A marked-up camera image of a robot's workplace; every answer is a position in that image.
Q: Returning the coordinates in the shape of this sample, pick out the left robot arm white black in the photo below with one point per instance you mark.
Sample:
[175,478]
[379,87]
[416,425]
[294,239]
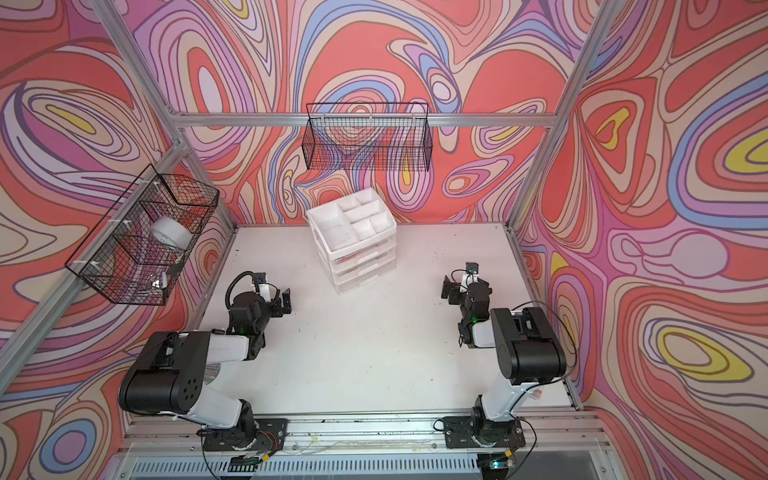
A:
[168,378]

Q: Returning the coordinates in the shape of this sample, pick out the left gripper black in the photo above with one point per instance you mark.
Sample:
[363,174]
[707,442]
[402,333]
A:
[274,305]

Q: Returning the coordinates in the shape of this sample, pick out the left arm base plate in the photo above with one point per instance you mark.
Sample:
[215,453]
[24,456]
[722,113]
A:
[265,436]

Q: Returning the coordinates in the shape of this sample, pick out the black wire basket back wall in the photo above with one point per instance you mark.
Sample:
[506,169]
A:
[368,136]

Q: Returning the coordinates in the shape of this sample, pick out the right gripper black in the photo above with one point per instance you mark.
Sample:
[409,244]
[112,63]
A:
[455,291]

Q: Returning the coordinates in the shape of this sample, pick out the black wire basket left wall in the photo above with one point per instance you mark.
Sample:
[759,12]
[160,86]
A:
[120,259]

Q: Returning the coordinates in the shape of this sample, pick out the white plastic drawer organizer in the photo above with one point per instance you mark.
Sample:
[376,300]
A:
[356,239]

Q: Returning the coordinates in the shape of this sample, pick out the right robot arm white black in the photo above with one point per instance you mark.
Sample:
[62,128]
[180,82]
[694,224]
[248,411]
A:
[529,356]

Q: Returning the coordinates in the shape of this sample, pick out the white tape roll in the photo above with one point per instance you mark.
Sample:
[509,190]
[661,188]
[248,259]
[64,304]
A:
[171,233]

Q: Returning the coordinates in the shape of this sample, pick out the black wire basket wall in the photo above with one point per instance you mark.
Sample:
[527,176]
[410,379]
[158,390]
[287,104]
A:
[120,259]
[368,136]

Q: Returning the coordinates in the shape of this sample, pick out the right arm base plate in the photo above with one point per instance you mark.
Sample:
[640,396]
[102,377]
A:
[465,432]

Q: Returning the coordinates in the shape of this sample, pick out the aluminium front rail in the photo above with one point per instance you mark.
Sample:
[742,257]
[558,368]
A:
[410,432]

